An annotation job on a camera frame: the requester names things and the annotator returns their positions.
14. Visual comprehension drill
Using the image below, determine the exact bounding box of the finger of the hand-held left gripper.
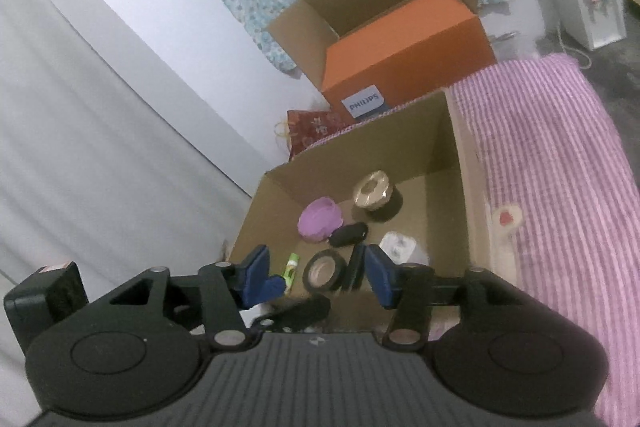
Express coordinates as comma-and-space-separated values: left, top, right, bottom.
245, 296, 332, 334
262, 275, 287, 305

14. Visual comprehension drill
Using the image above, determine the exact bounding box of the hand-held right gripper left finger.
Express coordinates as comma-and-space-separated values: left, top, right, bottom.
102, 245, 272, 350

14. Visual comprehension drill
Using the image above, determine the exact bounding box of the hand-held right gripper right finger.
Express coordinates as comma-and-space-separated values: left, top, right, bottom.
364, 245, 527, 351

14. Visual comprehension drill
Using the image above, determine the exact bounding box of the green tube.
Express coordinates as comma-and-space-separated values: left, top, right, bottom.
281, 253, 301, 293

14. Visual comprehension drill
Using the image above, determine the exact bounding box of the black cylinder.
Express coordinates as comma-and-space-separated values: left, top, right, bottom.
342, 244, 367, 293

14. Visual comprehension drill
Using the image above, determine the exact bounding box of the black tape roll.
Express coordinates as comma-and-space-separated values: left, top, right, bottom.
302, 249, 347, 294

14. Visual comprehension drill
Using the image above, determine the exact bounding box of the white charger plug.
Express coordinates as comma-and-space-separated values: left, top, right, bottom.
378, 231, 430, 267

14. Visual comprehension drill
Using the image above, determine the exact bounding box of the black key fob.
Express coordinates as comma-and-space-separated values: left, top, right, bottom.
327, 221, 370, 249

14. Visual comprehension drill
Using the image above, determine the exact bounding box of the pink plastic lid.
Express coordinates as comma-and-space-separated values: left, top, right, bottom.
297, 198, 345, 244

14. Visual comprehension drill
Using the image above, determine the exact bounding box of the dark jar with gold lid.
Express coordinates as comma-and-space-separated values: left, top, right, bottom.
352, 170, 403, 223

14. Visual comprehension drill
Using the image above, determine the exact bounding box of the printed cardboard box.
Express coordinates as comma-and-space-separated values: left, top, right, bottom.
224, 89, 506, 338

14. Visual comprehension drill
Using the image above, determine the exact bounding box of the red gift bag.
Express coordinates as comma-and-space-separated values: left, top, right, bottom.
274, 108, 357, 155

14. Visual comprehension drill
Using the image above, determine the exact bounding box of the purple checked tablecloth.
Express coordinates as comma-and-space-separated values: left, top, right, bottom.
300, 53, 638, 427

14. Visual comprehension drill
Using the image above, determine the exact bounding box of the orange box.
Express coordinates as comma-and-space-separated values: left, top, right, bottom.
320, 0, 498, 124

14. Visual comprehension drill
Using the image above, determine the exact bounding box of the white water dispenser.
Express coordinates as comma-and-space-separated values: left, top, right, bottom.
545, 0, 628, 52

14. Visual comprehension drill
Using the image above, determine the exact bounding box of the white power cable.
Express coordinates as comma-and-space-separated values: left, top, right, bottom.
552, 24, 593, 70

